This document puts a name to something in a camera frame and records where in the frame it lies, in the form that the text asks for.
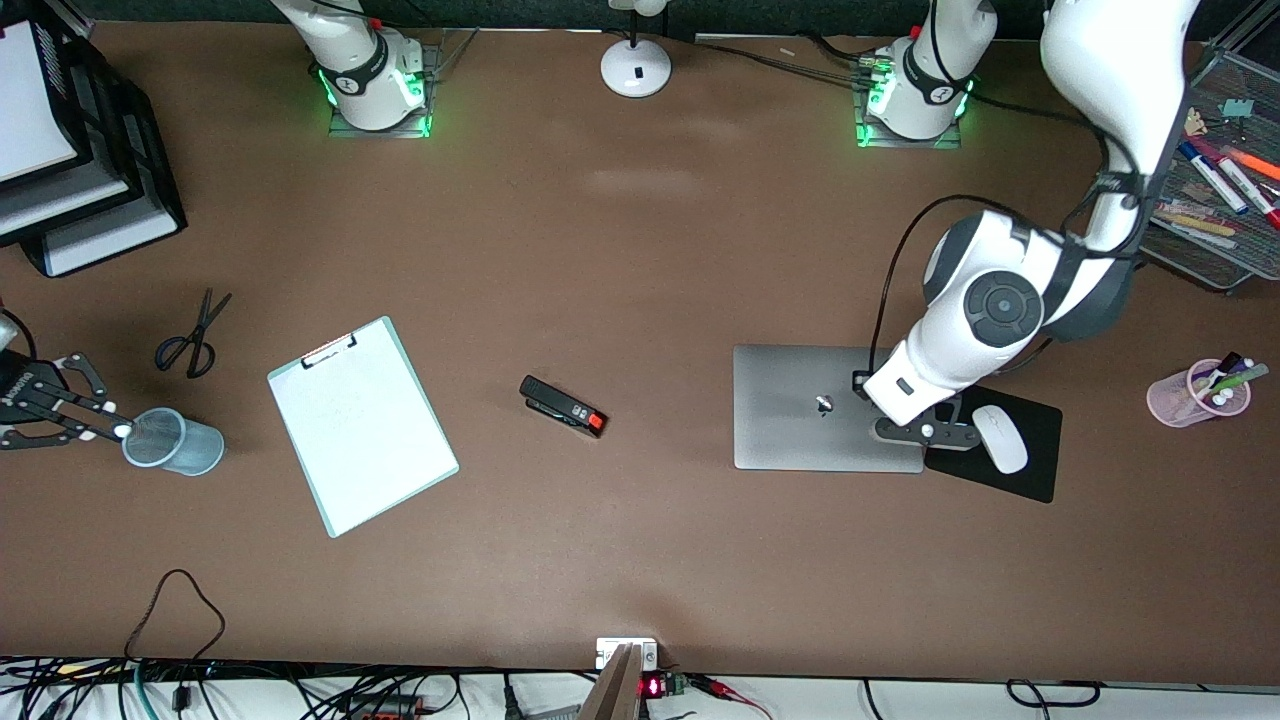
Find white mounting bracket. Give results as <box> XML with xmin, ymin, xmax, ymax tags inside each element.
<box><xmin>596</xmin><ymin>637</ymin><xmax>660</xmax><ymax>672</ymax></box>

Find black table cable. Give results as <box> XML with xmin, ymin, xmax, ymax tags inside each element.
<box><xmin>695</xmin><ymin>32</ymin><xmax>889</xmax><ymax>87</ymax></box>

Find black right camera cable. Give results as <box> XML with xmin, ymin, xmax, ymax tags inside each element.
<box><xmin>0</xmin><ymin>305</ymin><xmax>37</xmax><ymax>363</ymax></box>

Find silver laptop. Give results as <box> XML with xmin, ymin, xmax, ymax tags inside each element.
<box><xmin>732</xmin><ymin>344</ymin><xmax>926</xmax><ymax>474</ymax></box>

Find blue capped white marker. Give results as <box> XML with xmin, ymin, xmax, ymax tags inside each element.
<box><xmin>1177</xmin><ymin>140</ymin><xmax>1251</xmax><ymax>215</ymax></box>

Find pink translucent pen cup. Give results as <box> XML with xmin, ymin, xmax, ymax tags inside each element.
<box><xmin>1146</xmin><ymin>358</ymin><xmax>1253</xmax><ymax>429</ymax></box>

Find white computer mouse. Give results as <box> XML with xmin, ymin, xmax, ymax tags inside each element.
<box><xmin>972</xmin><ymin>404</ymin><xmax>1030</xmax><ymax>475</ymax></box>

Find grey metal mesh tray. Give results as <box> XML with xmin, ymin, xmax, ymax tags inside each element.
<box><xmin>1138</xmin><ymin>45</ymin><xmax>1280</xmax><ymax>293</ymax></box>

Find black flat looped cable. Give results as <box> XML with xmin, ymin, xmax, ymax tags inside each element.
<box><xmin>1005</xmin><ymin>678</ymin><xmax>1104</xmax><ymax>708</ymax></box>

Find black left camera cable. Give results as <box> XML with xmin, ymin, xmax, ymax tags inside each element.
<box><xmin>868</xmin><ymin>130</ymin><xmax>1149</xmax><ymax>379</ymax></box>

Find black scissors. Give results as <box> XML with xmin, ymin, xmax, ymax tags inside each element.
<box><xmin>154</xmin><ymin>288</ymin><xmax>234</xmax><ymax>380</ymax></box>

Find grey camera mount beam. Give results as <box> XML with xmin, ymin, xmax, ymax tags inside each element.
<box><xmin>577</xmin><ymin>644</ymin><xmax>643</xmax><ymax>720</ymax></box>

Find blue mesh pen cup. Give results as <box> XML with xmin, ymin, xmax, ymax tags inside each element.
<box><xmin>122</xmin><ymin>406</ymin><xmax>226</xmax><ymax>477</ymax></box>

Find black stacked document tray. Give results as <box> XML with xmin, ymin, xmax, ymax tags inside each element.
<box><xmin>0</xmin><ymin>20</ymin><xmax>188</xmax><ymax>278</ymax></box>

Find black mouse pad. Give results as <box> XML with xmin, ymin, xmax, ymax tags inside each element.
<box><xmin>924</xmin><ymin>386</ymin><xmax>1064</xmax><ymax>505</ymax></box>

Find green pen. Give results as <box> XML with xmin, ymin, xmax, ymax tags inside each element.
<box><xmin>1212</xmin><ymin>364</ymin><xmax>1271</xmax><ymax>397</ymax></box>

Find red wire lead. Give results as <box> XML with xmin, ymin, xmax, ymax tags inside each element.
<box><xmin>688</xmin><ymin>674</ymin><xmax>774</xmax><ymax>720</ymax></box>

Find yellow pencil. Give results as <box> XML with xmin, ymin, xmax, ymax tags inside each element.
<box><xmin>1155</xmin><ymin>205</ymin><xmax>1241</xmax><ymax>251</ymax></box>

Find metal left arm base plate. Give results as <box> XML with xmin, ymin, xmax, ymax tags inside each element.
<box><xmin>855</xmin><ymin>42</ymin><xmax>964</xmax><ymax>151</ymax></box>

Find white round lamp base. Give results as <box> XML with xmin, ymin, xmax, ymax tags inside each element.
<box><xmin>600</xmin><ymin>0</ymin><xmax>673</xmax><ymax>99</ymax></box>

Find black stapler orange tip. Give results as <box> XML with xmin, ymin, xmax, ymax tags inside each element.
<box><xmin>519</xmin><ymin>375</ymin><xmax>609</xmax><ymax>439</ymax></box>

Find orange highlighter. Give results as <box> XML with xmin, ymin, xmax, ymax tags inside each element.
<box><xmin>1222</xmin><ymin>145</ymin><xmax>1280</xmax><ymax>183</ymax></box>

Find red capped white marker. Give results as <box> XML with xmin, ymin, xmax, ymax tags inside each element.
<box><xmin>1216</xmin><ymin>157</ymin><xmax>1280</xmax><ymax>231</ymax></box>

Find black orange power strip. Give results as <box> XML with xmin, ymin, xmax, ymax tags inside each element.
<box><xmin>345</xmin><ymin>694</ymin><xmax>427</xmax><ymax>720</ymax></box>

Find black cable tangle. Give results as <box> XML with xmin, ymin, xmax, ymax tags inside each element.
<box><xmin>0</xmin><ymin>655</ymin><xmax>471</xmax><ymax>720</ymax></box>

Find mint green clipboard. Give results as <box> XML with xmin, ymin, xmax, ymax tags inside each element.
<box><xmin>267</xmin><ymin>316</ymin><xmax>461</xmax><ymax>539</ymax></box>

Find black camera cable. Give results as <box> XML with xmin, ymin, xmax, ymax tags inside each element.
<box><xmin>0</xmin><ymin>305</ymin><xmax>37</xmax><ymax>363</ymax></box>
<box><xmin>868</xmin><ymin>130</ymin><xmax>1149</xmax><ymax>379</ymax></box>

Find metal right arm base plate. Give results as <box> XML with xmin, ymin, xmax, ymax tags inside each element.
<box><xmin>327</xmin><ymin>40</ymin><xmax>443</xmax><ymax>139</ymax></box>

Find white clipboard paper sheet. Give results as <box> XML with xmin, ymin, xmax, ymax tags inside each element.
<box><xmin>270</xmin><ymin>322</ymin><xmax>454</xmax><ymax>533</ymax></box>

